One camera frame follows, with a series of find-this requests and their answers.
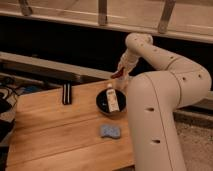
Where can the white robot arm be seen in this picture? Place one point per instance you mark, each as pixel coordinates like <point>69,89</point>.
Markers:
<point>174,82</point>

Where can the red pepper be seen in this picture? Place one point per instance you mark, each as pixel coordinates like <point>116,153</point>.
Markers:
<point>117,74</point>

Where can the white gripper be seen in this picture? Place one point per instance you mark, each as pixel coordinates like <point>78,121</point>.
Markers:
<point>127,62</point>

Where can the black striped block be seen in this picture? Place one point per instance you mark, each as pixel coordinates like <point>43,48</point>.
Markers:
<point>67,94</point>

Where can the wooden cutting board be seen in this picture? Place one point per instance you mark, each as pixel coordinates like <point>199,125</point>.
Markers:
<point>51,136</point>

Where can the white bottle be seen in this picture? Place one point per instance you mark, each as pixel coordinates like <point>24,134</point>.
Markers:
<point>112,99</point>

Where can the black bowl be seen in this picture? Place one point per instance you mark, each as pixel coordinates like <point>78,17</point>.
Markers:
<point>102,104</point>

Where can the blue sponge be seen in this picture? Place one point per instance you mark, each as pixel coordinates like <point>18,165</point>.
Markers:
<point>110,131</point>

